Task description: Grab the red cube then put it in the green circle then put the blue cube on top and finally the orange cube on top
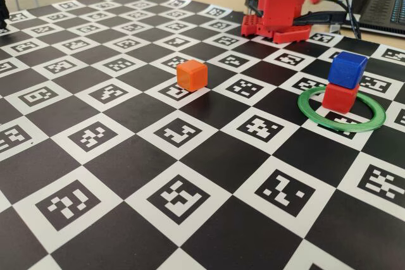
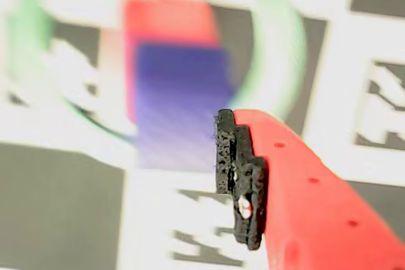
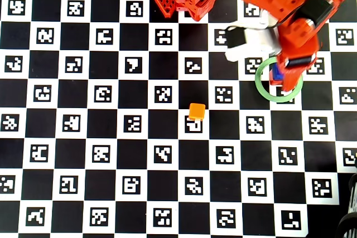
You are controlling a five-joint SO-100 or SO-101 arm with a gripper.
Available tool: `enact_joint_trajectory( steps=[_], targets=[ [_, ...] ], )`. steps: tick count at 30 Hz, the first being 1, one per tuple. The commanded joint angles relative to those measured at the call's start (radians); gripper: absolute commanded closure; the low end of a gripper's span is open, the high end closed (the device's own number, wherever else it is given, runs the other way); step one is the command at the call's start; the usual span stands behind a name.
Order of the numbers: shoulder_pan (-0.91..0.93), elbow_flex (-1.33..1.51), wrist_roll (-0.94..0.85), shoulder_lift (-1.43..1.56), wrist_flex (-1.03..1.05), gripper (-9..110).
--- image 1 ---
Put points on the black white marker board mat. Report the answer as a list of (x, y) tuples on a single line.
[(221, 156)]

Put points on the red robot arm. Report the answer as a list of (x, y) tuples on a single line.
[(278, 4)]

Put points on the red cube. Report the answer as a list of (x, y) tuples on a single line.
[(338, 99)]

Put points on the dark laptop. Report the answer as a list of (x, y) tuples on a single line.
[(379, 4)]

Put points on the black table clamp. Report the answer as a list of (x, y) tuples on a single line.
[(319, 17)]

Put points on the blue cube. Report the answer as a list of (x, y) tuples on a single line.
[(346, 71)]

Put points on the orange cube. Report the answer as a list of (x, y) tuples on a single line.
[(191, 75)]

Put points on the black tripod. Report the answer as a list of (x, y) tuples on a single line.
[(3, 10)]

